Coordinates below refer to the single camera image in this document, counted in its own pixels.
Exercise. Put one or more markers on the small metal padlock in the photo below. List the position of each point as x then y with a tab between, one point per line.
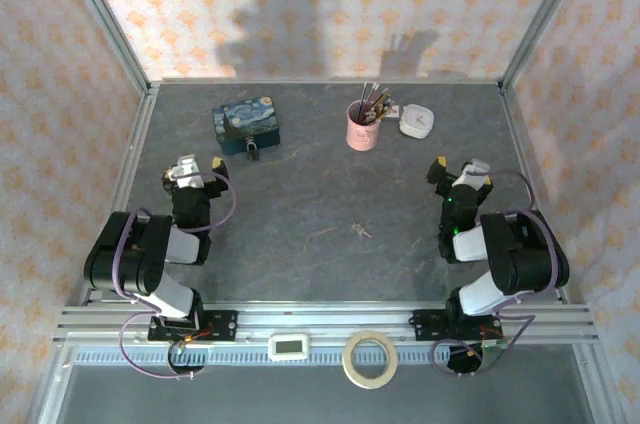
252	151

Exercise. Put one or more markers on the starry night painted box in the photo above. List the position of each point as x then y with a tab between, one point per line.
245	119

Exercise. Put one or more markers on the small metal key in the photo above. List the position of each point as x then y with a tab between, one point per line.
360	230

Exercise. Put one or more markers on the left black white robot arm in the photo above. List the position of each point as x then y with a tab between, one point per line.
125	254

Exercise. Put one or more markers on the white square desk clock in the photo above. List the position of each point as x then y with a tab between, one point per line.
416	120

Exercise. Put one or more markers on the small red white card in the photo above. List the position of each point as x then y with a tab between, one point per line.
395	112

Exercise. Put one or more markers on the colour pencil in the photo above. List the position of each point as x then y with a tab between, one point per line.
381	100
386	108

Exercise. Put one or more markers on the pink pencil cup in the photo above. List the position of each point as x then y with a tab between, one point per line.
362	131

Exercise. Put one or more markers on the thin paint brush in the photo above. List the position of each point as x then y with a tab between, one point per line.
372	96
364	96

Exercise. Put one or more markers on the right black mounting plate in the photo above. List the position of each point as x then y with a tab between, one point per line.
430	324

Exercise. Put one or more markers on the black mounting plate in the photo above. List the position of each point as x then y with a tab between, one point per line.
430	324
220	326

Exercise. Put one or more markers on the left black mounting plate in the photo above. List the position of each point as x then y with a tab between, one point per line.
220	326

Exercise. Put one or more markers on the green circuit board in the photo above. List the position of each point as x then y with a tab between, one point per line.
492	351

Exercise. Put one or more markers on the white digital timer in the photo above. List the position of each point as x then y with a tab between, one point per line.
288	346

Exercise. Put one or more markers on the roll of masking tape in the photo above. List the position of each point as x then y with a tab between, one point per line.
350	369

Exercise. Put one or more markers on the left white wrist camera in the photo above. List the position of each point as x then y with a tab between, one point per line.
185	172

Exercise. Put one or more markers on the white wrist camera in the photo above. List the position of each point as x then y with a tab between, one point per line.
185	172
472	173

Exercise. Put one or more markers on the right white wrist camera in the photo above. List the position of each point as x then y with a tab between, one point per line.
472	173

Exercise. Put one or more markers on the aluminium side rail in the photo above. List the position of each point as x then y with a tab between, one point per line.
525	159
132	159

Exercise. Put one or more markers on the aluminium frame post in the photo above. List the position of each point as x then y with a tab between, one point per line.
542	19
105	19

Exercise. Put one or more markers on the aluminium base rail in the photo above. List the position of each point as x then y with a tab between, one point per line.
325	319

